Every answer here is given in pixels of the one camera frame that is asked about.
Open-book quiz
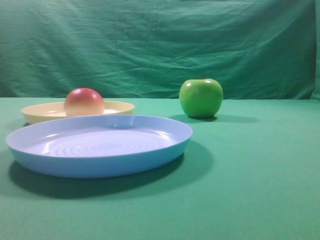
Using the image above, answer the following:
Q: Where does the green backdrop cloth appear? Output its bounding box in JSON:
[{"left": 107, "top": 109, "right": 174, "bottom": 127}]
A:
[{"left": 0, "top": 0, "right": 320, "bottom": 99}]

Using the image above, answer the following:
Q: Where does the green apple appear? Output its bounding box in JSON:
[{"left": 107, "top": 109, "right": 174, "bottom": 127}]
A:
[{"left": 179, "top": 76, "right": 224, "bottom": 119}]

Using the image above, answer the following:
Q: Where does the yellow plastic plate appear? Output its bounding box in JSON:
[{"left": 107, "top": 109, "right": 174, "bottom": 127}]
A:
[{"left": 21, "top": 101, "right": 135, "bottom": 125}]

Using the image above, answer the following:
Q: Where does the red yellow round bread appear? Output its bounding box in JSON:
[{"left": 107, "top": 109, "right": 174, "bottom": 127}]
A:
[{"left": 63, "top": 87, "right": 105, "bottom": 116}]

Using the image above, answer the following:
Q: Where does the blue plastic plate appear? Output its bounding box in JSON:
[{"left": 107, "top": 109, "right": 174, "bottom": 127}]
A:
[{"left": 6, "top": 114, "right": 193, "bottom": 179}]

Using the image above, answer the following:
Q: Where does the green table cloth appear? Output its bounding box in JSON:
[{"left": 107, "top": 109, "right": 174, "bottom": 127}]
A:
[{"left": 0, "top": 97, "right": 320, "bottom": 240}]

